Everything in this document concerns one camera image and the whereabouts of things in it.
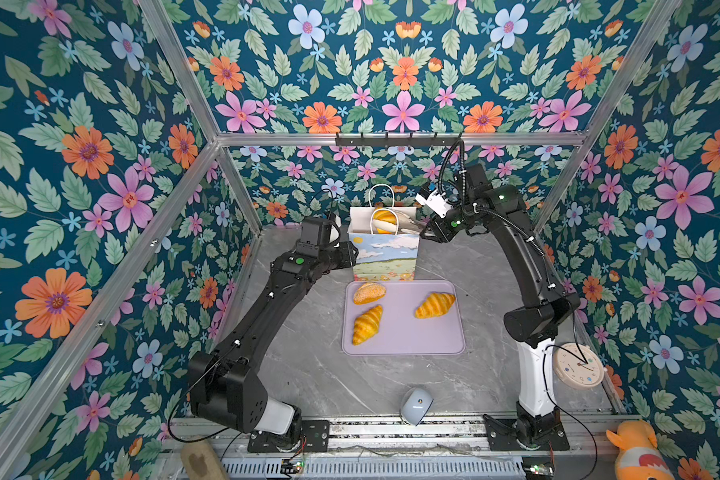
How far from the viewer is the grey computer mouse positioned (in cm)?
72

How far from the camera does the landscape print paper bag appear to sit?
2.75 feet

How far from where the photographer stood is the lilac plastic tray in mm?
903
